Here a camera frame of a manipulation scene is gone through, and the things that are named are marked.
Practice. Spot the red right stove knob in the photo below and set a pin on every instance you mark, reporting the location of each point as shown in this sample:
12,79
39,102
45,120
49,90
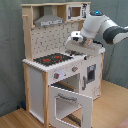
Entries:
74,69

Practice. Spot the black toy stovetop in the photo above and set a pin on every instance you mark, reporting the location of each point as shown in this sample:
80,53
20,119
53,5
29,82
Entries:
52,59

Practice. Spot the white oven door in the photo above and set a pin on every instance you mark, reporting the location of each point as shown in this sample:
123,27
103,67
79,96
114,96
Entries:
63,102

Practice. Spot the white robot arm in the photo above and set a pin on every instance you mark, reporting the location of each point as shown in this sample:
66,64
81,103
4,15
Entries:
95,23

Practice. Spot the wooden toy kitchen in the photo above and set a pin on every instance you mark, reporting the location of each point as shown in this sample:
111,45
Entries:
46,40

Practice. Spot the grey cabinet door dispenser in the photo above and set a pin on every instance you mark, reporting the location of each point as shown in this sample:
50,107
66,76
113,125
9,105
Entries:
91,73

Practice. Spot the toy microwave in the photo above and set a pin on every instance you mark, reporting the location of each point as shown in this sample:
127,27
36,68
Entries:
77,11

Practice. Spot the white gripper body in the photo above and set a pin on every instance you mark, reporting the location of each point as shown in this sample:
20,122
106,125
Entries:
76,42

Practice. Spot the grey range hood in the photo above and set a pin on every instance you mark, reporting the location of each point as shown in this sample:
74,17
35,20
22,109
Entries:
48,18

